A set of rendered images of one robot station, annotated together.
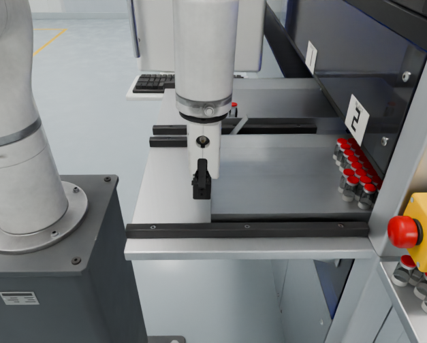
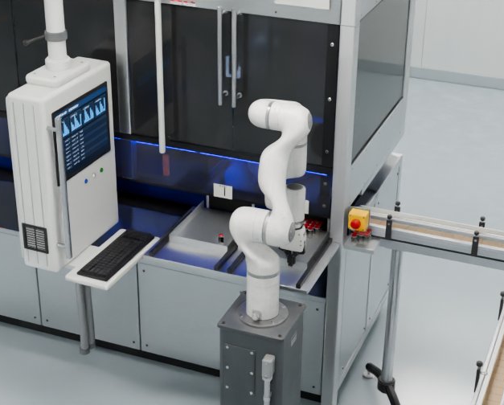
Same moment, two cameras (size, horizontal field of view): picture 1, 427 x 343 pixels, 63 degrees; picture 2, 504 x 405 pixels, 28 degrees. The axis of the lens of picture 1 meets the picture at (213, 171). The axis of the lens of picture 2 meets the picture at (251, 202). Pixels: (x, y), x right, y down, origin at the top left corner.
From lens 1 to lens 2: 3.67 m
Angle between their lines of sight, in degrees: 58
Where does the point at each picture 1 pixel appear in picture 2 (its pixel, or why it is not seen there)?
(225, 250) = (319, 270)
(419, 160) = (344, 204)
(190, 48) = (301, 204)
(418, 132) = (340, 197)
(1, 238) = (276, 319)
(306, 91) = (203, 212)
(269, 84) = (188, 219)
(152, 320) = not seen: outside the picture
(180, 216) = (294, 276)
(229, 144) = not seen: hidden behind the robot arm
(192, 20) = (302, 196)
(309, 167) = not seen: hidden behind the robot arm
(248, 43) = (112, 203)
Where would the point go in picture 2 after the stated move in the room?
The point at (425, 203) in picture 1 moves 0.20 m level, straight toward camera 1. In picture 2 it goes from (354, 213) to (383, 234)
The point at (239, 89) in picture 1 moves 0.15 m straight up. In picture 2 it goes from (180, 232) to (179, 200)
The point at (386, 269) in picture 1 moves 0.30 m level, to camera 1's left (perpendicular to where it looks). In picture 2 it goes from (348, 244) to (324, 279)
